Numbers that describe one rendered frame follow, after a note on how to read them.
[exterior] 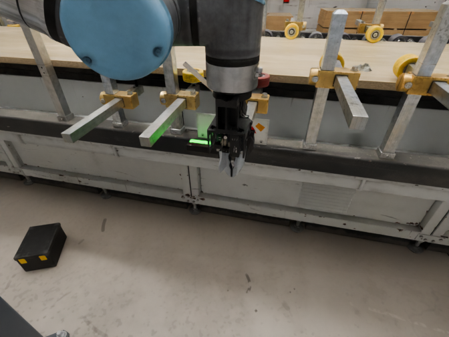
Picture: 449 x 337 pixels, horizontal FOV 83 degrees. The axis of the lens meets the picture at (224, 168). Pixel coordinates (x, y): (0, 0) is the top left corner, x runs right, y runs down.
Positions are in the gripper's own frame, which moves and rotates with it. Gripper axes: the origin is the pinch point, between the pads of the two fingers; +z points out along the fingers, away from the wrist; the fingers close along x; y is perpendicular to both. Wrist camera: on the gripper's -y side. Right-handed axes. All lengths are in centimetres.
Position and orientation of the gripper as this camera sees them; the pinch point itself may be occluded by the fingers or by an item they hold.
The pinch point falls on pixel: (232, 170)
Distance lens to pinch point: 58.6
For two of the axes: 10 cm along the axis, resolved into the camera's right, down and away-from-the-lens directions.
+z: 0.0, 8.0, 6.0
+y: -2.3, 5.8, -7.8
